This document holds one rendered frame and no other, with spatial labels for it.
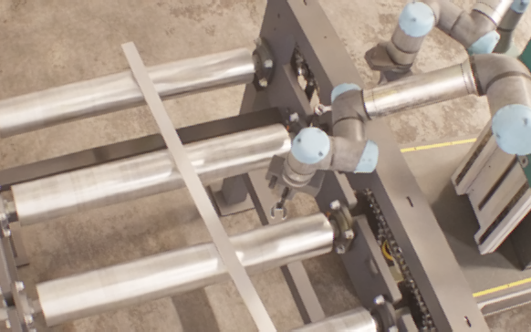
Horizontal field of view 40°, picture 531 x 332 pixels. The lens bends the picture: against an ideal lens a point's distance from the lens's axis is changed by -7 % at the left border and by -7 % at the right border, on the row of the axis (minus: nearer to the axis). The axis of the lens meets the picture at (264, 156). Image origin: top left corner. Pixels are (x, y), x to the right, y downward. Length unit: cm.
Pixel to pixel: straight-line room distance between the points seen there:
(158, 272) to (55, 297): 27
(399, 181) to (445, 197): 110
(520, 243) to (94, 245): 162
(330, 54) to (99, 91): 66
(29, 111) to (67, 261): 91
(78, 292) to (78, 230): 112
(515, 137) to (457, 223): 130
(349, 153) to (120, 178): 64
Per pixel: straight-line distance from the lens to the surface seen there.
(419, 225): 183
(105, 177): 205
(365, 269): 209
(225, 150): 212
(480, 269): 287
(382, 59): 183
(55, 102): 220
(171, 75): 226
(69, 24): 362
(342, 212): 209
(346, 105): 180
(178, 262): 194
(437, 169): 302
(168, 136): 212
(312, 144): 169
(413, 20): 174
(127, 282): 191
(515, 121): 163
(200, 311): 288
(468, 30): 183
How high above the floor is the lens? 267
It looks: 56 degrees down
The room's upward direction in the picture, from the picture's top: 17 degrees clockwise
